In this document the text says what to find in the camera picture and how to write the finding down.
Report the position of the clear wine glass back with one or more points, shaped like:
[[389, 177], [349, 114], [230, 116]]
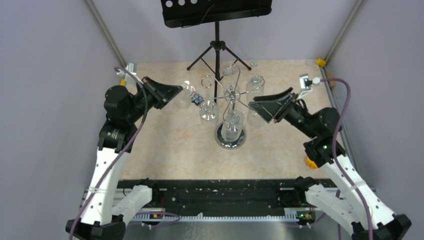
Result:
[[230, 74]]

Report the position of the ribbed wine glass right-front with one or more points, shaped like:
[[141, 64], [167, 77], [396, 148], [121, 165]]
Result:
[[254, 118]]

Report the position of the yellow corner bracket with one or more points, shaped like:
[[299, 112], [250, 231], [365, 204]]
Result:
[[321, 62]]

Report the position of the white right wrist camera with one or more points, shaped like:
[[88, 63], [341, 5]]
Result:
[[306, 85]]

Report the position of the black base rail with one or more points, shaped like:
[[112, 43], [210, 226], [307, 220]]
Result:
[[212, 200]]

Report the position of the yellow red toy block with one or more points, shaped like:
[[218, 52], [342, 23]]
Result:
[[311, 164]]

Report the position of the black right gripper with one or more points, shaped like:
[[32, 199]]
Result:
[[268, 108]]

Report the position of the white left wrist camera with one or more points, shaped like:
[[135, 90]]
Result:
[[130, 68]]

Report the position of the ribbed wine glass left-front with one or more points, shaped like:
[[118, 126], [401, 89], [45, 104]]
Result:
[[208, 112]]

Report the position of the clear wine glass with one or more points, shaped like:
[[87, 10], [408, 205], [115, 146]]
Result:
[[230, 74], [183, 100]]

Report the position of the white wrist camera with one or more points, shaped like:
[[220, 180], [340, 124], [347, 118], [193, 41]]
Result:
[[130, 68], [306, 85]]

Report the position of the ribbed wine glass upper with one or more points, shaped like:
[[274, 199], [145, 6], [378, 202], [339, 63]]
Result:
[[255, 87]]

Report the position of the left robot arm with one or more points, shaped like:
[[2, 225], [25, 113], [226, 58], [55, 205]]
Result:
[[99, 218]]

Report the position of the small blue black toy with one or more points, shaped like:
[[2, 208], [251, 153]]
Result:
[[196, 99]]

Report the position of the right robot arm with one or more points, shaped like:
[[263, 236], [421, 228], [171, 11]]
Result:
[[357, 209]]

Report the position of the black music stand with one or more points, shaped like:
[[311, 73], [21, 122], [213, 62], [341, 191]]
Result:
[[190, 13]]

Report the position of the chrome wine glass rack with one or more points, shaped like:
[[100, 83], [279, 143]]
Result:
[[231, 97]]

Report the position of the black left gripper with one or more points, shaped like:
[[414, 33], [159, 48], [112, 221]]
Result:
[[162, 93]]

